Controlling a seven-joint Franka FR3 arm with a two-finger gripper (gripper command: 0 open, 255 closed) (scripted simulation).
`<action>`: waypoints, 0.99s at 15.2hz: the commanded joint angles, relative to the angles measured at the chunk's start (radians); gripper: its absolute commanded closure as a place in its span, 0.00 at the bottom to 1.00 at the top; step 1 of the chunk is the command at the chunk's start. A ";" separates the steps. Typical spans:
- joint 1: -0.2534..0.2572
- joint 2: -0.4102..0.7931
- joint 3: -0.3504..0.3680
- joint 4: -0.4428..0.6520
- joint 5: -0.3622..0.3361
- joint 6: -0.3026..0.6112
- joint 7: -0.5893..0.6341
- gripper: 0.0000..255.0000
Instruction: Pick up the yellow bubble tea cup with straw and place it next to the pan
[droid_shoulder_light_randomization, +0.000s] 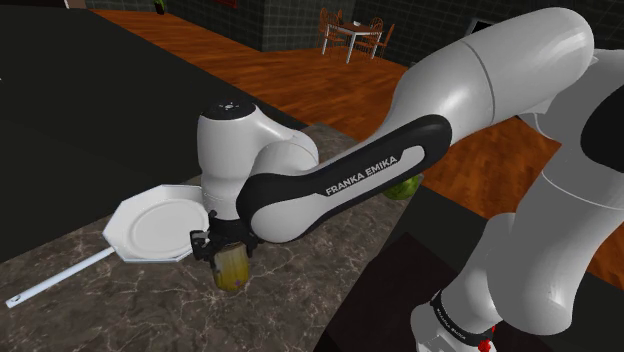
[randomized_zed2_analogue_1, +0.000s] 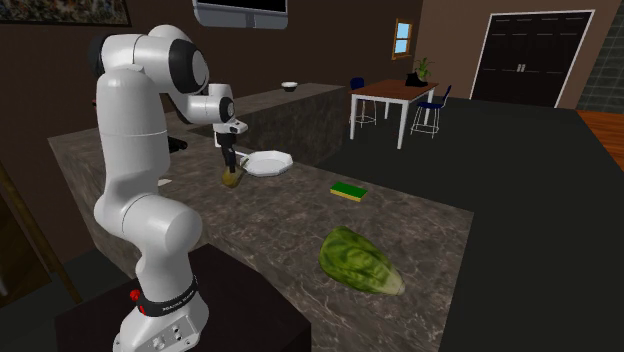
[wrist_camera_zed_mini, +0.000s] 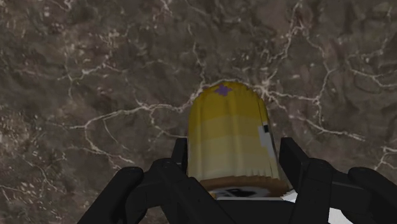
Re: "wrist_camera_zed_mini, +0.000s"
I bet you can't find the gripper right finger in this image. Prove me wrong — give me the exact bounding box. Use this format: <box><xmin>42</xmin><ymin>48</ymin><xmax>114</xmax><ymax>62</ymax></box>
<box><xmin>279</xmin><ymin>137</ymin><xmax>397</xmax><ymax>224</ymax></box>

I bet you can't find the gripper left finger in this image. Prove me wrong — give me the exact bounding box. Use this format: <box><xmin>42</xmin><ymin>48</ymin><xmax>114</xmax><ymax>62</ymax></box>
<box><xmin>77</xmin><ymin>137</ymin><xmax>237</xmax><ymax>224</ymax></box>

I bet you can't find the yellow cylindrical container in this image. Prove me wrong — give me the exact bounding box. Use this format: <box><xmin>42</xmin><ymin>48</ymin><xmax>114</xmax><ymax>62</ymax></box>
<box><xmin>187</xmin><ymin>81</ymin><xmax>291</xmax><ymax>199</ymax></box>

